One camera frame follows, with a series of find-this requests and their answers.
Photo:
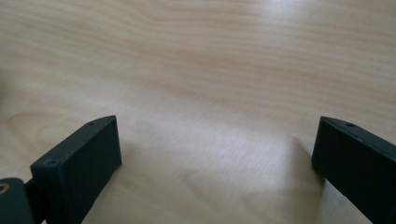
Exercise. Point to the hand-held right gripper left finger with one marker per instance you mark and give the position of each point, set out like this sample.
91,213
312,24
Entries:
77,168

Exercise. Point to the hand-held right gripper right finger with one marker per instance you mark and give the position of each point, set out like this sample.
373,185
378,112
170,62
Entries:
358,161

